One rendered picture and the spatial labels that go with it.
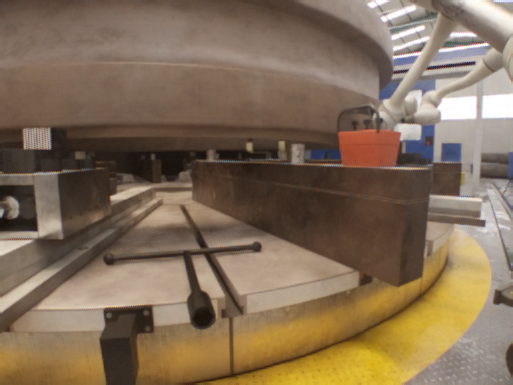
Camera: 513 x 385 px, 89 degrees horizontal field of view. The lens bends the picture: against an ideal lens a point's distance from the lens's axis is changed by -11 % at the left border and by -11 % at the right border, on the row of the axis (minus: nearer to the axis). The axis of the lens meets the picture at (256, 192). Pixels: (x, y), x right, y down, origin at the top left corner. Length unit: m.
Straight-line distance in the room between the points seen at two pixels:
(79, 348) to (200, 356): 0.36
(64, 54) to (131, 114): 0.48
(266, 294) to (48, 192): 0.76
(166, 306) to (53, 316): 0.32
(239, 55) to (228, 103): 0.32
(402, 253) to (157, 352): 0.81
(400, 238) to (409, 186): 0.16
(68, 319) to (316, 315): 0.80
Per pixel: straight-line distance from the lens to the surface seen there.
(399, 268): 1.02
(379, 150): 1.04
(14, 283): 1.04
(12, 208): 1.22
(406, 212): 0.98
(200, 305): 0.77
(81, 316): 0.96
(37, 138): 1.30
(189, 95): 1.33
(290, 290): 0.99
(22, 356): 1.15
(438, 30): 1.47
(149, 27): 1.58
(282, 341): 1.11
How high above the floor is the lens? 0.72
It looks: 7 degrees down
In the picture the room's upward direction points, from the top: straight up
